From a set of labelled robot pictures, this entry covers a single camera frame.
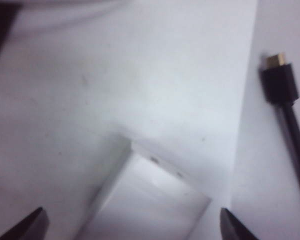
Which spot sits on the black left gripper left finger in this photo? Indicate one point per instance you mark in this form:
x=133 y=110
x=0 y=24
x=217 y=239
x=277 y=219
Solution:
x=32 y=227

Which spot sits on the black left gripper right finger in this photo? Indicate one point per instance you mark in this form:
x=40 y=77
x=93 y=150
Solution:
x=231 y=227

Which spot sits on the white charging base block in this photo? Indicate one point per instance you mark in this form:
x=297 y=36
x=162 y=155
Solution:
x=145 y=200

